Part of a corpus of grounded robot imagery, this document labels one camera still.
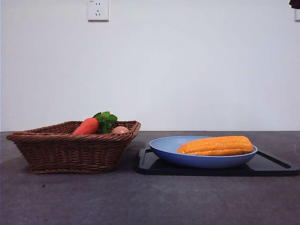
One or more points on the brown wicker basket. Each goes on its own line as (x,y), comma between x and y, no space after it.
(70,152)

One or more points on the yellow orange corn cob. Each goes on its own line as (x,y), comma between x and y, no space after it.
(218,146)

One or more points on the orange carrot with green leaves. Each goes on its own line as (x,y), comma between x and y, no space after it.
(85,127)

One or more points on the blue round plate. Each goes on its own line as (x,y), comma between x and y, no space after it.
(199,162)

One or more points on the black flat tray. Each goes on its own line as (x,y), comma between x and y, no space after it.
(269,168)

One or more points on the white wall socket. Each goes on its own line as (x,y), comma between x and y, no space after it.
(98,11)

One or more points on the pale brown egg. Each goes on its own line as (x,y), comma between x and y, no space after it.
(120,130)

